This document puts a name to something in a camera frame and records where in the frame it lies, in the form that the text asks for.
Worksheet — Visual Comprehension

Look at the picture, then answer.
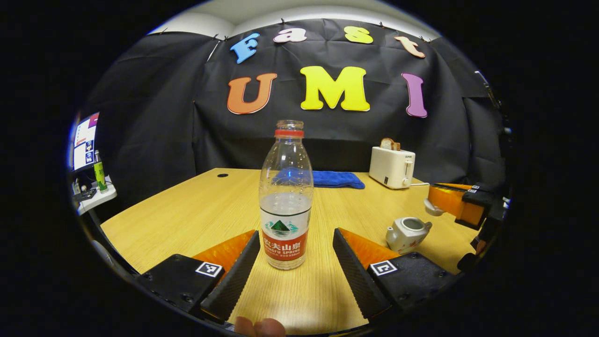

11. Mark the clear plastic water bottle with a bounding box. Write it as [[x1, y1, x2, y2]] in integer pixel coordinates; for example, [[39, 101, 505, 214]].
[[259, 120, 314, 271]]

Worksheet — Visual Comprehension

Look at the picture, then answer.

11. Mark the white side desk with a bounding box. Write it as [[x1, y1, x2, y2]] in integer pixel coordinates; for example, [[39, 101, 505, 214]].
[[73, 176, 117, 216]]

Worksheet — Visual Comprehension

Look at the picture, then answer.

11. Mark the computer monitor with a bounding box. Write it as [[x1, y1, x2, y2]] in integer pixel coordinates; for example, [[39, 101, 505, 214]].
[[72, 112, 100, 172]]

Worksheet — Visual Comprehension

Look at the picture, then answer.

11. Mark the green bottle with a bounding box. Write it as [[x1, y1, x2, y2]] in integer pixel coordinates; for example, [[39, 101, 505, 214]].
[[94, 150, 108, 193]]

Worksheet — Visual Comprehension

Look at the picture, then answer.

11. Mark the white teacup lid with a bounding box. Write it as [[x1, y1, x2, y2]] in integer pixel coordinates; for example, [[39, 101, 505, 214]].
[[423, 198, 446, 217]]

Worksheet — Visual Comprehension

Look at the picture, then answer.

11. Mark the white toaster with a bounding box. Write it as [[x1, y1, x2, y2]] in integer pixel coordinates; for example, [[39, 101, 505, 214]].
[[369, 146, 416, 190]]

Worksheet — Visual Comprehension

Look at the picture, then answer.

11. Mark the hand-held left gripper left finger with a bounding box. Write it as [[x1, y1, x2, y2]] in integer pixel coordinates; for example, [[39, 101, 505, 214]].
[[136, 229, 261, 323]]

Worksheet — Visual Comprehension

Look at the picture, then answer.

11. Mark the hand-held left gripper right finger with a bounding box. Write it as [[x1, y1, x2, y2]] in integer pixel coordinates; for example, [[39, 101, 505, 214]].
[[333, 228, 457, 322]]

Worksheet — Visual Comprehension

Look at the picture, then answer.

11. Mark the white ceramic teacup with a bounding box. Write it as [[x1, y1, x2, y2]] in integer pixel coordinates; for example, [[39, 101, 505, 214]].
[[386, 217, 433, 255]]

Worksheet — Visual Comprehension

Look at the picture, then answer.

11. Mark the black backdrop cloth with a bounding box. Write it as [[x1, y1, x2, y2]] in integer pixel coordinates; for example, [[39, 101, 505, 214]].
[[82, 19, 508, 220]]

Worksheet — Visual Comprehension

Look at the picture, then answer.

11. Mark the blue towel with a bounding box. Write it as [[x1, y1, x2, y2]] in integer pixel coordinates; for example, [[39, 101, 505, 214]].
[[273, 168, 365, 190]]

